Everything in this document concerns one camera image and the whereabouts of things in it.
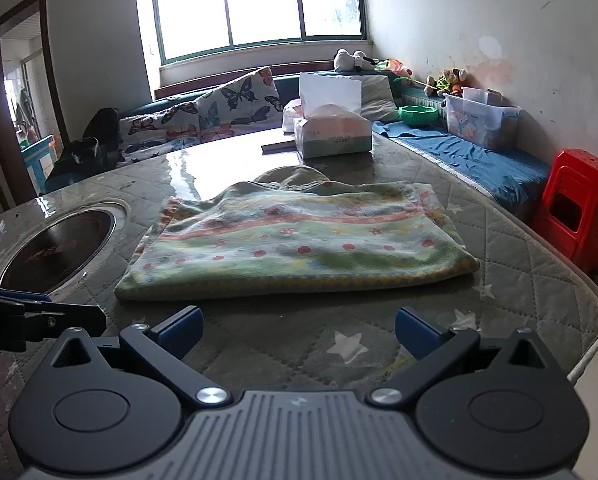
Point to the orange green plush toy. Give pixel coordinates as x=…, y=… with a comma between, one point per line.
x=391, y=67

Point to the dark flat book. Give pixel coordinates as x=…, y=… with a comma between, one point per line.
x=278, y=148

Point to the green patterned pants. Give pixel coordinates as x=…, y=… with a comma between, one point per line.
x=289, y=250

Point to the round black built-in cooktop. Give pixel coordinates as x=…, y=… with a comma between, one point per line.
x=54, y=250

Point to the plastic wrapped tissue packs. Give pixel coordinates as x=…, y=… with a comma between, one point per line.
x=290, y=115

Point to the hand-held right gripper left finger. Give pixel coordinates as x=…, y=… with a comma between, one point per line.
x=181, y=331

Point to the green bowl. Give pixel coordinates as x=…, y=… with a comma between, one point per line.
x=418, y=116

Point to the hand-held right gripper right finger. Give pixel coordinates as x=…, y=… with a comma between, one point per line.
x=416, y=332

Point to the red plastic stool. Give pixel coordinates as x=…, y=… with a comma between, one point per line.
x=579, y=200

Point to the butterfly print pillow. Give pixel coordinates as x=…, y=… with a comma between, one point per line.
x=244, y=102
x=159, y=127

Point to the blue white small cabinet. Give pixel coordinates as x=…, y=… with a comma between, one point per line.
x=39, y=165

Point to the clear plastic storage bin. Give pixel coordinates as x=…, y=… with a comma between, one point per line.
x=479, y=120

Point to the grey pillow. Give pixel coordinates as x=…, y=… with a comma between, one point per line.
x=379, y=97

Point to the open soft tissue pack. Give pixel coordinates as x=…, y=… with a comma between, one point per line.
x=331, y=132

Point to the white plush toy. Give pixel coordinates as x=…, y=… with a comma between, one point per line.
x=351, y=60

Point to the blue cushioned bench sofa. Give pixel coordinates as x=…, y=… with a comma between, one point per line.
x=454, y=155

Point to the brown green plush toys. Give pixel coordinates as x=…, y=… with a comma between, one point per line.
x=446, y=82

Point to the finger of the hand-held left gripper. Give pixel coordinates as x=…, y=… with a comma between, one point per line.
x=9, y=294
x=74, y=321

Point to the green framed window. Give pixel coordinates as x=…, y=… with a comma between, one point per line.
x=259, y=5

